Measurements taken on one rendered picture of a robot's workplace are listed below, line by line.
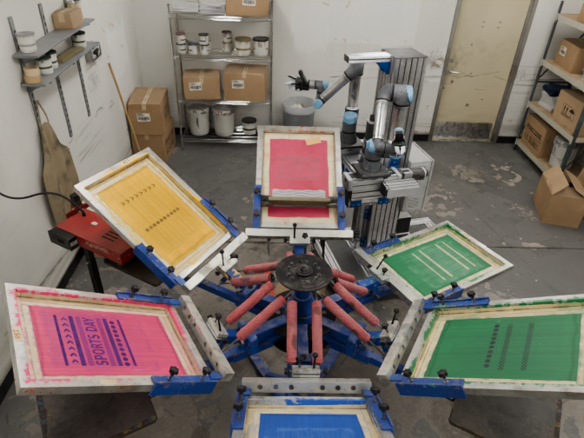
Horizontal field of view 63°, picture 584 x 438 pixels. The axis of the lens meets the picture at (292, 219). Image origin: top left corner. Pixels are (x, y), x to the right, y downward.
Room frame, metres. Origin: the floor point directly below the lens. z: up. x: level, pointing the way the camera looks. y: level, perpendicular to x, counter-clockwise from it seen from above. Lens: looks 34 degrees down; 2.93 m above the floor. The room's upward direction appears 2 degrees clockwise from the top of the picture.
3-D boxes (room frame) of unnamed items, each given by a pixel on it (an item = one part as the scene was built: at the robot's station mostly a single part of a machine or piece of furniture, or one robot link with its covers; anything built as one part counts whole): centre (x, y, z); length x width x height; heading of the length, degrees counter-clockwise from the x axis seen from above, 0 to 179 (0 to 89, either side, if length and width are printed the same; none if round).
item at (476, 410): (1.59, -0.67, 0.91); 1.34 x 0.40 x 0.08; 62
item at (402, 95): (3.15, -0.71, 1.63); 0.15 x 0.12 x 0.55; 82
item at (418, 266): (2.38, -0.84, 1.05); 1.08 x 0.61 x 0.23; 122
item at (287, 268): (1.90, -0.07, 0.67); 0.39 x 0.39 x 1.35
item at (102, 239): (2.56, 1.18, 1.06); 0.61 x 0.46 x 0.12; 62
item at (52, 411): (1.54, 0.49, 0.91); 1.34 x 0.40 x 0.08; 122
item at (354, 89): (3.78, -0.45, 1.63); 0.15 x 0.12 x 0.55; 171
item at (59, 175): (3.42, 1.94, 1.06); 0.53 x 0.07 x 1.05; 2
